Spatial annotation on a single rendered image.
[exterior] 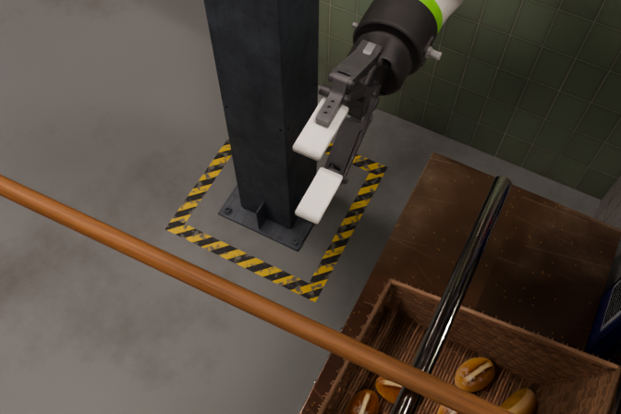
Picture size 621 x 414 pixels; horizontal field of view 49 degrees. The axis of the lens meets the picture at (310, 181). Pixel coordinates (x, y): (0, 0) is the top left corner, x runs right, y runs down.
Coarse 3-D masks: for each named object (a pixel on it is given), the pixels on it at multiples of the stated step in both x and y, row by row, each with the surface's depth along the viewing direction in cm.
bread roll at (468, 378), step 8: (472, 360) 149; (480, 360) 148; (488, 360) 149; (464, 368) 148; (472, 368) 147; (480, 368) 147; (488, 368) 147; (456, 376) 148; (464, 376) 146; (472, 376) 146; (480, 376) 146; (488, 376) 147; (456, 384) 148; (464, 384) 146; (472, 384) 146; (480, 384) 146
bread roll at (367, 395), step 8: (360, 392) 146; (368, 392) 145; (352, 400) 145; (360, 400) 143; (368, 400) 143; (376, 400) 145; (352, 408) 143; (360, 408) 142; (368, 408) 142; (376, 408) 144
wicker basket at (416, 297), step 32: (384, 288) 147; (416, 288) 145; (384, 320) 158; (416, 320) 157; (480, 320) 140; (416, 352) 154; (480, 352) 153; (512, 352) 144; (544, 352) 136; (576, 352) 129; (512, 384) 150; (544, 384) 148; (576, 384) 137; (608, 384) 126
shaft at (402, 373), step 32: (0, 192) 106; (32, 192) 105; (64, 224) 103; (96, 224) 102; (128, 256) 101; (160, 256) 99; (224, 288) 96; (288, 320) 94; (352, 352) 92; (416, 384) 89; (448, 384) 90
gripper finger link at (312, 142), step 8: (320, 104) 69; (344, 112) 69; (312, 120) 68; (336, 120) 68; (304, 128) 68; (312, 128) 68; (320, 128) 68; (328, 128) 68; (336, 128) 68; (304, 136) 67; (312, 136) 67; (320, 136) 67; (328, 136) 67; (296, 144) 67; (304, 144) 67; (312, 144) 67; (320, 144) 67; (328, 144) 67; (304, 152) 66; (312, 152) 66; (320, 152) 66
